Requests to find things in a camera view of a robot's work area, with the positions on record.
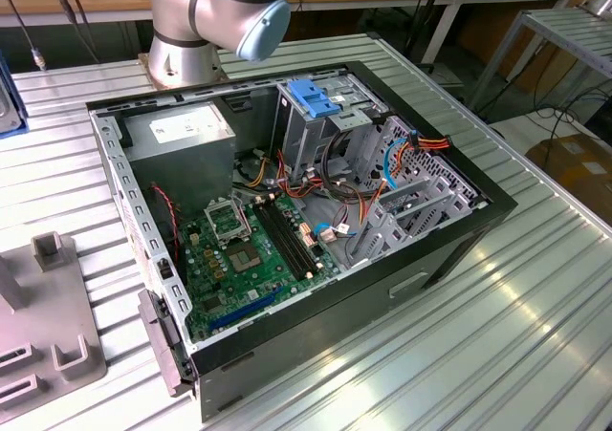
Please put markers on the brown cardboard box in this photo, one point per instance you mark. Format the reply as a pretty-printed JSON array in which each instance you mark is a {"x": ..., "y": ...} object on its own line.
[{"x": 574, "y": 163}]

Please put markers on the black open PC case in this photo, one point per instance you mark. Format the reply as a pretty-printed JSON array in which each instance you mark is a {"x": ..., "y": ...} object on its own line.
[{"x": 334, "y": 316}]

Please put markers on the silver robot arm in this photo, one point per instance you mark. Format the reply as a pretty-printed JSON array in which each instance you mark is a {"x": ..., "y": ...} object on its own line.
[{"x": 177, "y": 20}]

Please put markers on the green motherboard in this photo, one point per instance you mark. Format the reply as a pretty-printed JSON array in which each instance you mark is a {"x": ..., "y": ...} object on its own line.
[{"x": 201, "y": 268}]

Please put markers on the grey power supply unit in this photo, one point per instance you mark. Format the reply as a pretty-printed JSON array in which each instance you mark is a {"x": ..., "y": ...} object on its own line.
[{"x": 181, "y": 163}]

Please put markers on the black RAM slot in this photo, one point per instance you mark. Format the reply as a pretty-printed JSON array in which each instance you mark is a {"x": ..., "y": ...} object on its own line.
[
  {"x": 281, "y": 244},
  {"x": 295, "y": 242}
]

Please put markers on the CPU socket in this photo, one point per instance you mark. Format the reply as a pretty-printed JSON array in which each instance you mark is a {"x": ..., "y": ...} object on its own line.
[{"x": 245, "y": 257}]

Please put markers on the grey card retention latch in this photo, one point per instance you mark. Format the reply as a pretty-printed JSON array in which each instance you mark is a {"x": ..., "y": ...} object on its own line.
[{"x": 160, "y": 340}]

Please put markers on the metal slat side table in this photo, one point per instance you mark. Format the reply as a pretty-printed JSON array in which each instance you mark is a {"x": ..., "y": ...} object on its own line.
[{"x": 559, "y": 29}]

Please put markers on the blue optical drive latch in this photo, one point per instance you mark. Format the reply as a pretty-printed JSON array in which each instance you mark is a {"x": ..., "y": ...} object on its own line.
[{"x": 311, "y": 99}]

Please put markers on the white board connector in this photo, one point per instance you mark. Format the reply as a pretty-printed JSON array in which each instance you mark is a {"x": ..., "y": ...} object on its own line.
[{"x": 327, "y": 235}]

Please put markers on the blue expansion slot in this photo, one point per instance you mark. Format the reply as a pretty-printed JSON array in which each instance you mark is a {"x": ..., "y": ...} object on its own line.
[{"x": 244, "y": 309}]

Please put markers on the black case fan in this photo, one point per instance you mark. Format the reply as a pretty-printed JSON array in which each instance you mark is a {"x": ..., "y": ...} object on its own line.
[{"x": 165, "y": 225}]

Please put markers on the grey parts rack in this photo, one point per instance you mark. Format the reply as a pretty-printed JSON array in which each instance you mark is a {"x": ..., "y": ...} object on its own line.
[{"x": 48, "y": 307}]

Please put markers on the metal optical drive cage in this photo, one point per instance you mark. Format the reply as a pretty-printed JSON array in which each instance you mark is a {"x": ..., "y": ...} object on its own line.
[{"x": 306, "y": 135}]

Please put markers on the metal disk bay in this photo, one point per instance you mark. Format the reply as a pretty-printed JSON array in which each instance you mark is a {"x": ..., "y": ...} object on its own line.
[{"x": 397, "y": 232}]

